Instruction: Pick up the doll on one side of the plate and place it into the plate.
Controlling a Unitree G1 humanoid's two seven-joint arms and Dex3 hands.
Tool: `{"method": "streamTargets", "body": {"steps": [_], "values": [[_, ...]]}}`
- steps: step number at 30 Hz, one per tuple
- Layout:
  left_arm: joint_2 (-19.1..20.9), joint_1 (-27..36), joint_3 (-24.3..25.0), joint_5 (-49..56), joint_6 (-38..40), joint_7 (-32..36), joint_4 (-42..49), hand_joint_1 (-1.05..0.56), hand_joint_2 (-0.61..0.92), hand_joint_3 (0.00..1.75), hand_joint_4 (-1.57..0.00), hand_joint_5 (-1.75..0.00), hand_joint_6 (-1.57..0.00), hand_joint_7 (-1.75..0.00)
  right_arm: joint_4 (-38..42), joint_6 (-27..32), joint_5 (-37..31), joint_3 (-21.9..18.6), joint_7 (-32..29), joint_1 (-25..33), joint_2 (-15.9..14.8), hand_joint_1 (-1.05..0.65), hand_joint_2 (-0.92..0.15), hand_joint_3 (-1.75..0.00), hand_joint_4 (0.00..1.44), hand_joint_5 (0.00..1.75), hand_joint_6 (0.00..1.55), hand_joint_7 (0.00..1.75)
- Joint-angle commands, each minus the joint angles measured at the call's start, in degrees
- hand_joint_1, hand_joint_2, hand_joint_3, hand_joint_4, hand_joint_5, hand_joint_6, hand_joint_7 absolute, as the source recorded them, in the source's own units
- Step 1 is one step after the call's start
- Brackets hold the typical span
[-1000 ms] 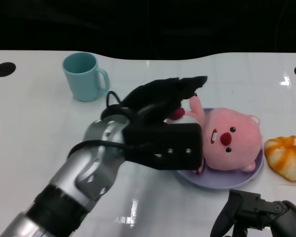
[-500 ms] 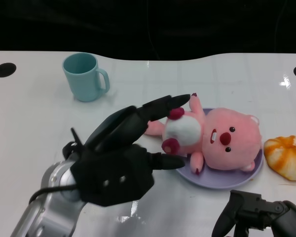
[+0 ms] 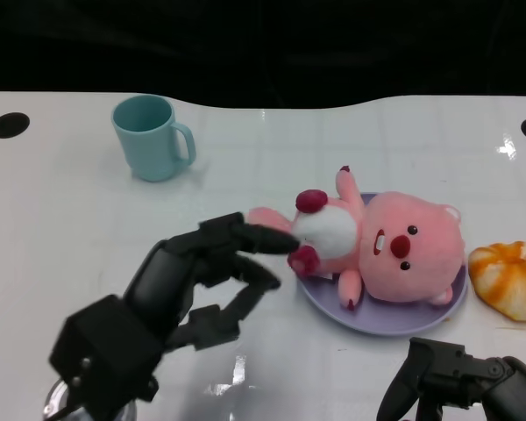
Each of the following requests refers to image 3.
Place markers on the lavender plastic plate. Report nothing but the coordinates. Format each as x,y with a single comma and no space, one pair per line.
377,320

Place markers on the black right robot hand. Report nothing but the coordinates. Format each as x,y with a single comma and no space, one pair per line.
451,373

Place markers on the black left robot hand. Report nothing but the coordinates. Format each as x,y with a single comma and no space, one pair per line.
158,285

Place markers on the orange white pumpkin bread toy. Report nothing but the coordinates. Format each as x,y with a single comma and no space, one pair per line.
508,280

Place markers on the pink plush beaver doll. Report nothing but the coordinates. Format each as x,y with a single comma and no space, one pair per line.
412,263

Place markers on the teal plastic mug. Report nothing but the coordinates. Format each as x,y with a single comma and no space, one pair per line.
149,149

